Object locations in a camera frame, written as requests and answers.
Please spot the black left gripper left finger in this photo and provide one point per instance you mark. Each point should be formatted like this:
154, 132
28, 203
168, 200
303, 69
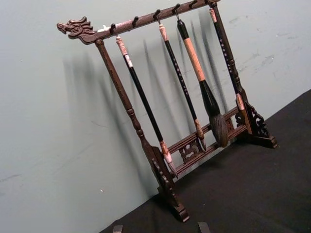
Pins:
118, 229

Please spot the black table cloth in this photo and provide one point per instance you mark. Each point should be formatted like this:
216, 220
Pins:
243, 194

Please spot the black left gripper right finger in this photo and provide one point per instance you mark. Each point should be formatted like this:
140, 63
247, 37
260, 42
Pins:
203, 228

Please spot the carved dark wooden brush rack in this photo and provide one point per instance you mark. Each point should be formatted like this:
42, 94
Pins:
114, 80

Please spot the black brush with pink ends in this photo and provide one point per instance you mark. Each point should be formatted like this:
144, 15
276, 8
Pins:
143, 99

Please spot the thin black brush white markings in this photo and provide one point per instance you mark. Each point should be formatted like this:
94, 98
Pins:
224, 48
178, 72

